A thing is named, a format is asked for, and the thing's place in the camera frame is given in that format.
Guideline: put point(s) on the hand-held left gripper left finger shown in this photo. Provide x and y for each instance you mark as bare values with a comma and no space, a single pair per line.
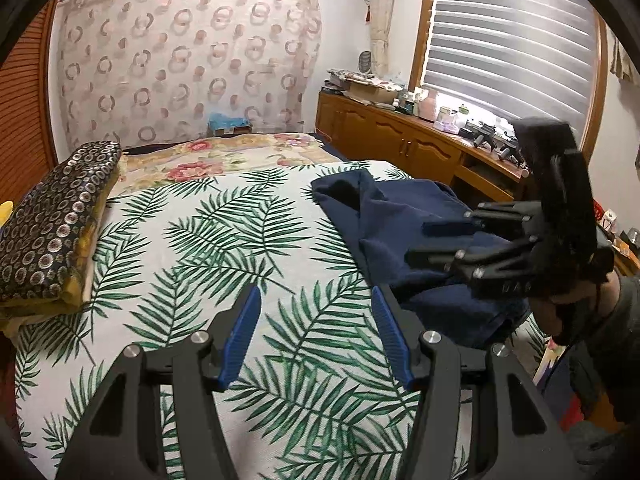
245,330

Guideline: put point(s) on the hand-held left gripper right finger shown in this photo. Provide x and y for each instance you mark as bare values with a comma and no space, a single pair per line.
392,330

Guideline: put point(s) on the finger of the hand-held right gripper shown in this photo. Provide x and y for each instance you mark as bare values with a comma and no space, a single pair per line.
450,226
430,259

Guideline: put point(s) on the navy t-shirt with orange print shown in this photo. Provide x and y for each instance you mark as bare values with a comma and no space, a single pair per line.
390,220

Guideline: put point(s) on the person's right forearm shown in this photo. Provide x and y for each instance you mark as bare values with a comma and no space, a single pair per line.
615,350

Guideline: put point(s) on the person's right hand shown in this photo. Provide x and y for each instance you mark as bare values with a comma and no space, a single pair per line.
550,317

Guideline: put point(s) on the palm leaf bed sheet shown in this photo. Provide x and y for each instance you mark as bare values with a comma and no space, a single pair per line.
225,230

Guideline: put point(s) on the purple pouch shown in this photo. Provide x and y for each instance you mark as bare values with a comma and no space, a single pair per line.
447,122

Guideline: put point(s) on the wooden cabinet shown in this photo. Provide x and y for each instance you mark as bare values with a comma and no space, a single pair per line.
380,130

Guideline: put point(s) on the pink container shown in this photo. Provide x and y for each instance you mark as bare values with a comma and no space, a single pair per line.
429,109

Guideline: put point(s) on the cardboard box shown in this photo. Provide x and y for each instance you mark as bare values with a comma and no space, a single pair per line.
370,92

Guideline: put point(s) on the mustard cushion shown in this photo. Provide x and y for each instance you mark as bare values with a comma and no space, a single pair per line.
75,287

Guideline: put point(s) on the floral blanket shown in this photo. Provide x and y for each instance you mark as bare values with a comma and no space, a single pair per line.
200,160

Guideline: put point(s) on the dark oval gadget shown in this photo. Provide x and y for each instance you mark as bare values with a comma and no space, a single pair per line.
366,61

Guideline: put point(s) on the white window blind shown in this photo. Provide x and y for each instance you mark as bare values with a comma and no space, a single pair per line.
500,35

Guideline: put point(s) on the navy mattress cover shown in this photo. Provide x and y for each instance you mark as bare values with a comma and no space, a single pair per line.
145,149

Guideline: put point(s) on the blue tissue pack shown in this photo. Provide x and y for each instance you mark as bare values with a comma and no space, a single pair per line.
227,122

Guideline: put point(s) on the beige lace curtain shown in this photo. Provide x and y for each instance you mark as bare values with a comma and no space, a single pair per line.
387,25

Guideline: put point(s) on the dark dotted pillow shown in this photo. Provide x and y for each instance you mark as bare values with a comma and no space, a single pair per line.
50,220

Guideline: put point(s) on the yellow plush toy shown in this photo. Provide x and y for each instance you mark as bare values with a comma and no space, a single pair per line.
5,215

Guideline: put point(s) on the circle patterned curtain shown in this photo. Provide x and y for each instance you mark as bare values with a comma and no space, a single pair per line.
175,60

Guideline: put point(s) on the wooden headboard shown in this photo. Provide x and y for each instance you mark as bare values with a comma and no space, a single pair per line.
25,110

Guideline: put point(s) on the wooden window frame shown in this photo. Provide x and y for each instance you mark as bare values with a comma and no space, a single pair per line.
419,35

